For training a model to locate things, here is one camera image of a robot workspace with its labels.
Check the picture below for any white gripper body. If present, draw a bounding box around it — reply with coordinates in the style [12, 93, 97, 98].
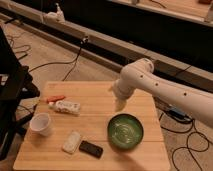
[110, 79, 133, 100]

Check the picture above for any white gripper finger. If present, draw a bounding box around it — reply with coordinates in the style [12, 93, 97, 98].
[115, 99, 126, 112]

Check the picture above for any green ceramic bowl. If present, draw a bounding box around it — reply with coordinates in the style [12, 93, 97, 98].
[107, 113, 144, 150]

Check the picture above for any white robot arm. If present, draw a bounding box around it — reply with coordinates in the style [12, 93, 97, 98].
[111, 58, 213, 128]

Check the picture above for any blue power strip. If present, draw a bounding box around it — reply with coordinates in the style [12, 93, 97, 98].
[168, 107, 192, 122]

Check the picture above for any black rectangular phone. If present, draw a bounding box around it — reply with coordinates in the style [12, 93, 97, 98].
[79, 141, 103, 158]

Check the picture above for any orange marker pen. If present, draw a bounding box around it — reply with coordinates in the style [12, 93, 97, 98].
[39, 95, 65, 103]

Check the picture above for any white paper cup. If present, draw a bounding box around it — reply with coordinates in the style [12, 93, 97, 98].
[30, 113, 53, 137]

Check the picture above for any white object on ledge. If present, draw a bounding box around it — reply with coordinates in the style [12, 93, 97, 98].
[44, 3, 65, 23]

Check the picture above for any black floor cable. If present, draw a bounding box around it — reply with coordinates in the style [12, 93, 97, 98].
[28, 35, 90, 82]

